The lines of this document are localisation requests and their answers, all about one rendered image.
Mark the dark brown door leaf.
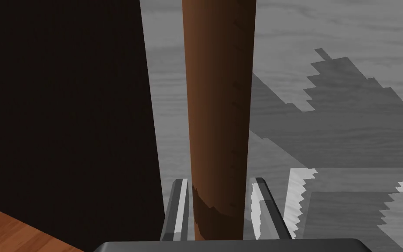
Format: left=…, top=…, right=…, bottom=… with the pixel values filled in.
left=0, top=0, right=167, bottom=252

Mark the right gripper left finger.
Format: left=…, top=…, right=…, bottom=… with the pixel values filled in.
left=160, top=178, right=190, bottom=242

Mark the brown wooden door handle bar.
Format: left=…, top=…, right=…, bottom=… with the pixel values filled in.
left=182, top=0, right=257, bottom=242

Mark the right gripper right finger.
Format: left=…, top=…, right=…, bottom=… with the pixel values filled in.
left=249, top=177, right=292, bottom=241

